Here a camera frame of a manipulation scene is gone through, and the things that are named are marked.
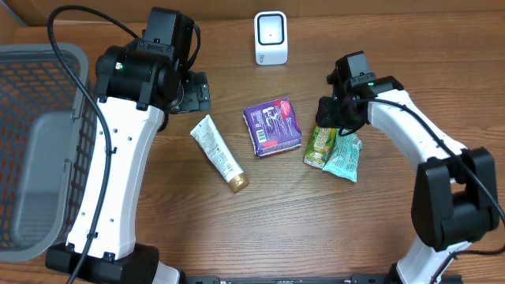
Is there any white conditioner tube gold cap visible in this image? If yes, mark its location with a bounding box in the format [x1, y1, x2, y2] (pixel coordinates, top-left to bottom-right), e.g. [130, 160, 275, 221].
[190, 114, 249, 192]

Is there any green yellow snack packet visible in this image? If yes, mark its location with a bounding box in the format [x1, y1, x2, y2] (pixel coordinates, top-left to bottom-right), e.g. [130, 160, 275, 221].
[304, 126, 337, 169]

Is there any mint green wipes packet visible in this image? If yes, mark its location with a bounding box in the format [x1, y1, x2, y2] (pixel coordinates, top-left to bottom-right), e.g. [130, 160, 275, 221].
[323, 133, 362, 182]

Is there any purple Carefree pad pack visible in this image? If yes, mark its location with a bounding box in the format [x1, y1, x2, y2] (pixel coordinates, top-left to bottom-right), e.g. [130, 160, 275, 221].
[243, 97, 301, 157]

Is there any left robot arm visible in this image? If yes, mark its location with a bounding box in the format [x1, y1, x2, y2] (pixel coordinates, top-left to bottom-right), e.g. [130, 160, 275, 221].
[45, 7, 211, 283]

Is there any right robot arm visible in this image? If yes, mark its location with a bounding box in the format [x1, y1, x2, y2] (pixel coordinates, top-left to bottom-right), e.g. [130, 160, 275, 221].
[316, 51, 504, 284]

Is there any white barcode scanner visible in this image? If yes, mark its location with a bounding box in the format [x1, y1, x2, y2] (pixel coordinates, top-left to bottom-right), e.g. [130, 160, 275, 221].
[254, 10, 289, 65]

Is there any grey plastic shopping basket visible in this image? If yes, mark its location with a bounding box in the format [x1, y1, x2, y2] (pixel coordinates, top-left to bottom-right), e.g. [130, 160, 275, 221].
[1, 44, 97, 262]

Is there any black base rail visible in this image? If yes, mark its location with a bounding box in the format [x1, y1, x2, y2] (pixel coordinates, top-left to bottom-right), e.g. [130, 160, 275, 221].
[181, 274, 465, 284]

